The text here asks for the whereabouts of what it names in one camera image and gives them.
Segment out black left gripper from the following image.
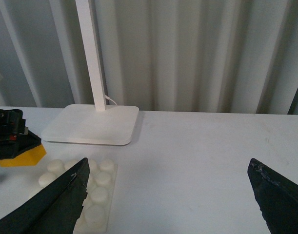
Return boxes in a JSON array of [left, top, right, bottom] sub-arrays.
[[0, 109, 41, 160]]

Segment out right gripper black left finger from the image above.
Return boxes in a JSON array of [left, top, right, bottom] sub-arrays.
[[0, 158, 90, 234]]

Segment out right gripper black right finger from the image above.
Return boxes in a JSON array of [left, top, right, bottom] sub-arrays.
[[247, 158, 298, 234]]

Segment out yellow two-stud toy block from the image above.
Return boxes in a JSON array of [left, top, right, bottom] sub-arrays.
[[0, 144, 46, 167]]

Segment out white studded base plate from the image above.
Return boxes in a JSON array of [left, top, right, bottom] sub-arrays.
[[29, 158, 118, 234]]

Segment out white desk lamp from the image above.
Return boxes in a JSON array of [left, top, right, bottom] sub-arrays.
[[41, 0, 139, 145]]

